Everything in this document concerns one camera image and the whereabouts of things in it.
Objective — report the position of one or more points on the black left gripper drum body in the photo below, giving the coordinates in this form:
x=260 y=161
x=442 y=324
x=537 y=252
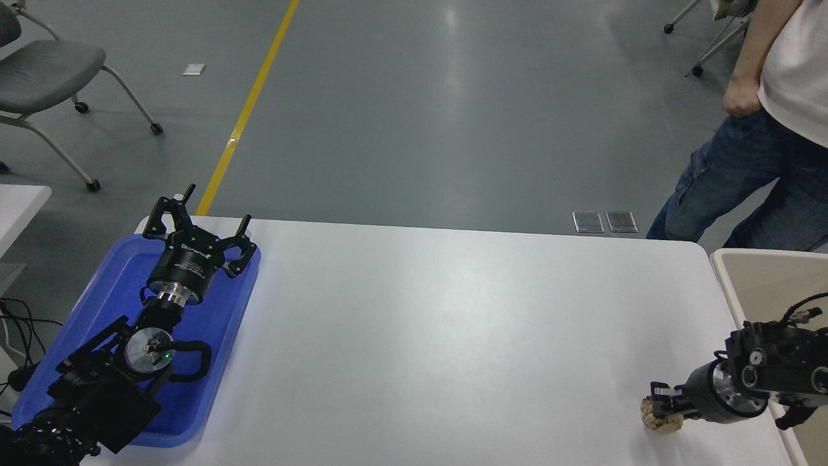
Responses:
x=184 y=268

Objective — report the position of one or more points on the metal chair legs with castors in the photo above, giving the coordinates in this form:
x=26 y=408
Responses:
x=697 y=71

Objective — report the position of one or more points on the grey chair with castors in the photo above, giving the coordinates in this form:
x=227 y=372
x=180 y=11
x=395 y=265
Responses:
x=45 y=71

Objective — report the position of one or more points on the large pale bin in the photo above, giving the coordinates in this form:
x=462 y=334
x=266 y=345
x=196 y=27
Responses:
x=763 y=285

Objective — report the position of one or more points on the person's hand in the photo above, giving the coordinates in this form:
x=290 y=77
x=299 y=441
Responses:
x=742 y=100

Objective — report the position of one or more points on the person's forearm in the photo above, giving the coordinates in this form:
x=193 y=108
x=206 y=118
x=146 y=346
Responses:
x=763 y=39

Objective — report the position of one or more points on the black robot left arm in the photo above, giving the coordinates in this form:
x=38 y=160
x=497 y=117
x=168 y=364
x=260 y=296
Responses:
x=97 y=401

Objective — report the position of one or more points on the small white side table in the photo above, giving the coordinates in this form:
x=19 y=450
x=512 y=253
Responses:
x=19 y=200

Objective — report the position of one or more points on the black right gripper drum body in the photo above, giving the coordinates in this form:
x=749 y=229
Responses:
x=702 y=395

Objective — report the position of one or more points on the silver floor plate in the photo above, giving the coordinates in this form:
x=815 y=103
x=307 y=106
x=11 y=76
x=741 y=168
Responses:
x=621 y=221
x=588 y=222

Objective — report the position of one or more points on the tan paper ball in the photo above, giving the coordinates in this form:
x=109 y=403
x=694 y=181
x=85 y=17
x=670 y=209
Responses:
x=666 y=425

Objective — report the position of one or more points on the blue plastic tray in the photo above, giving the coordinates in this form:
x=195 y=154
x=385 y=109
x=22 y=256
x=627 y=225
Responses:
x=220 y=310

